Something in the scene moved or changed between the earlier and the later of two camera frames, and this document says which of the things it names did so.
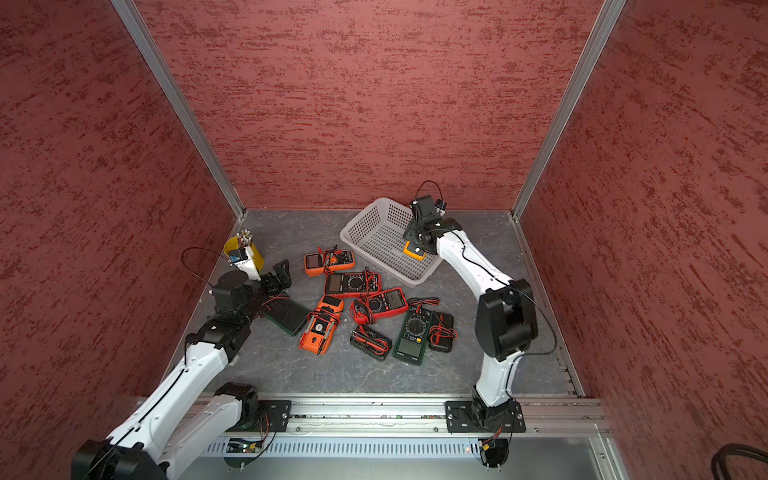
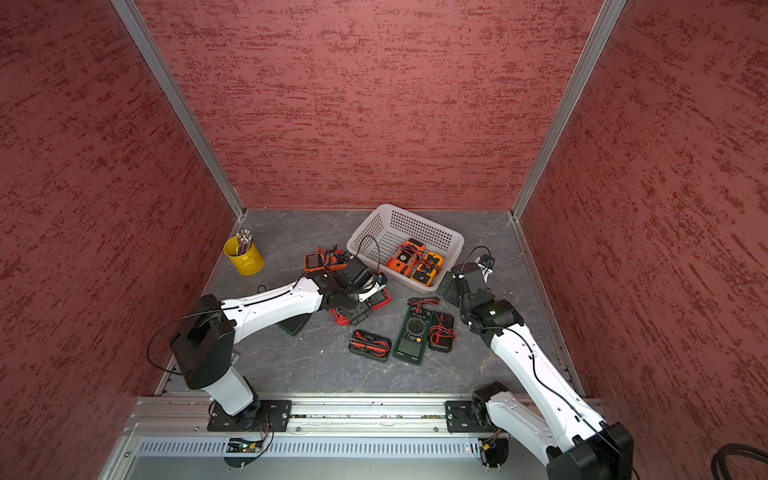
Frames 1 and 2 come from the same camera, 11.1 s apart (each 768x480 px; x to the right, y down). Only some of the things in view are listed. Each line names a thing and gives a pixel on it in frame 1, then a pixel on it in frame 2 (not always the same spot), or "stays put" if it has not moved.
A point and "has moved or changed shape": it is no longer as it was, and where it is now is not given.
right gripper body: (414, 233) → (451, 294)
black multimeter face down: (442, 332) stays put
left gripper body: (269, 287) → (351, 300)
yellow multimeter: (408, 251) → (426, 272)
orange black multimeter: (321, 324) → (411, 260)
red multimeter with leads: (365, 310) has moved or changed shape
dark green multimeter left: (287, 315) stays put
